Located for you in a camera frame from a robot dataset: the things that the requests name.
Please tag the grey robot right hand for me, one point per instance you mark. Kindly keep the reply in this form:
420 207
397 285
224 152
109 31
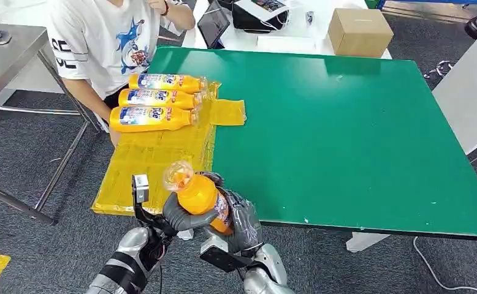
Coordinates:
246 227

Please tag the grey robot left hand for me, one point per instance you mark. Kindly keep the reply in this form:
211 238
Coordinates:
181 223

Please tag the orange drink bottle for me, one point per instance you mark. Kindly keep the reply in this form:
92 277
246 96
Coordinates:
161 83
157 98
149 119
200 196

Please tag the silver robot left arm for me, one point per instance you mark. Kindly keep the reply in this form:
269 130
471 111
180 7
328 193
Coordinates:
129 263

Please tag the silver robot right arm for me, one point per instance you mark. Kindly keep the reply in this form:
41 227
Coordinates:
267 272

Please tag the white table leg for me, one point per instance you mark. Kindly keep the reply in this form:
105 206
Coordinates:
185 234
364 242

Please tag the yellow plastic sheet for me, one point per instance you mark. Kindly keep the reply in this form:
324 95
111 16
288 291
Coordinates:
153 166

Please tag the green table mat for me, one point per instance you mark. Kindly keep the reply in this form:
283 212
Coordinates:
384 154

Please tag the white flat box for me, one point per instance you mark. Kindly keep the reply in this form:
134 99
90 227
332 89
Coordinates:
287 44

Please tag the black tablet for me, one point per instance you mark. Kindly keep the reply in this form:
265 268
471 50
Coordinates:
214 25

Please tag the person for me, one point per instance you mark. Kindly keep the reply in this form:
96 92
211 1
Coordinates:
96 40

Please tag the black bag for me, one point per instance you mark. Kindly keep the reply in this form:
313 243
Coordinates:
246 24

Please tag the red wristband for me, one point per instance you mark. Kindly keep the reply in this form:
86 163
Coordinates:
165 8

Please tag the small metal can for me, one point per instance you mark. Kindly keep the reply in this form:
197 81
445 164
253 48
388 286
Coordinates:
310 18

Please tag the white printed paper sheet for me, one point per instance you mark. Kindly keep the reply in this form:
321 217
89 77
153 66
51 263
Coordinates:
263 8

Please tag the brown cardboard box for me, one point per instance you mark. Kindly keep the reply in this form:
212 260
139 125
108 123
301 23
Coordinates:
360 33

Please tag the steel bench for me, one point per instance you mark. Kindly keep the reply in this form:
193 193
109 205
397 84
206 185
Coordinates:
7 61

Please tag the white side table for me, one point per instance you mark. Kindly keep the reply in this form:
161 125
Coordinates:
470 89

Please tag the white desk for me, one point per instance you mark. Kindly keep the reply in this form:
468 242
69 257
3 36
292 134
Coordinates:
19 12

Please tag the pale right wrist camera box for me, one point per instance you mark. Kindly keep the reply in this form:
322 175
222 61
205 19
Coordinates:
222 255

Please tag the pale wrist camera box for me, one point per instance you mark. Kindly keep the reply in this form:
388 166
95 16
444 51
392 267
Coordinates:
141 190
222 255

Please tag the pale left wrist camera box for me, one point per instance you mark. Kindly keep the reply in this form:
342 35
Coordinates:
141 190

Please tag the blue metal frame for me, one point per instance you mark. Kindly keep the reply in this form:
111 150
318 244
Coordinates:
425 2

